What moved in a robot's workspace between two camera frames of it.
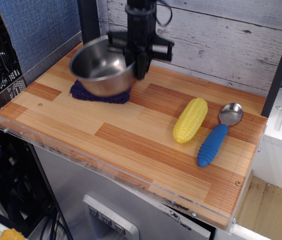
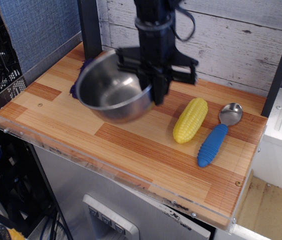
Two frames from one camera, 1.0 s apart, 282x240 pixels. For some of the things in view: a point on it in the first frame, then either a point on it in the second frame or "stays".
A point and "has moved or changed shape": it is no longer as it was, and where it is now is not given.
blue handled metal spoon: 229,113 stays
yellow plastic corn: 190,120 stays
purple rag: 77,92 to 73,91
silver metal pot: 101,70 has moved or changed shape
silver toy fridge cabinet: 94,207 stays
